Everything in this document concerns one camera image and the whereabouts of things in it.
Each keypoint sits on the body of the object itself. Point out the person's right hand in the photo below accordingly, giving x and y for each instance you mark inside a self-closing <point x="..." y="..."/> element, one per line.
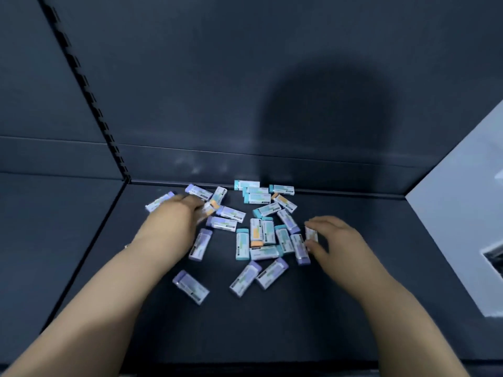
<point x="345" y="255"/>

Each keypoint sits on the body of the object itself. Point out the person's left hand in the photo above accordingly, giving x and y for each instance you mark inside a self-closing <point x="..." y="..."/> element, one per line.
<point x="167" y="227"/>

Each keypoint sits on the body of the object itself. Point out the person's right thumb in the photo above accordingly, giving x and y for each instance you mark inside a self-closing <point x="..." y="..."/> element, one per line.
<point x="319" y="253"/>

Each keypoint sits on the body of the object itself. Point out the person's left fingers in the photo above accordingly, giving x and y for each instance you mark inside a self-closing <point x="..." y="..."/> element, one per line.
<point x="191" y="208"/>

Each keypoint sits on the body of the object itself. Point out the small white eraser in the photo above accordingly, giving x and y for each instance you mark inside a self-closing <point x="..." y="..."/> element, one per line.
<point x="311" y="234"/>

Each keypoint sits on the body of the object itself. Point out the person's right forearm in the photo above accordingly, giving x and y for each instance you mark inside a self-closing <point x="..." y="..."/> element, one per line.
<point x="404" y="333"/>

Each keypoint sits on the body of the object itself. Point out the person's left forearm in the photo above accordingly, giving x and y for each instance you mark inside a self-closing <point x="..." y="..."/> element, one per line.
<point x="90" y="310"/>

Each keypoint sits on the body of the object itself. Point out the pile of sleeved erasers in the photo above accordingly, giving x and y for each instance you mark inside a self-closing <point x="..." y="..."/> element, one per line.
<point x="255" y="235"/>

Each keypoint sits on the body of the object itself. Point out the white side panel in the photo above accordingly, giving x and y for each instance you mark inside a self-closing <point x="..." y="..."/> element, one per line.
<point x="456" y="215"/>

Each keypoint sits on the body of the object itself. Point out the black slotted shelf upright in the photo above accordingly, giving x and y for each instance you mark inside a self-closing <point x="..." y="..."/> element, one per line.
<point x="88" y="94"/>

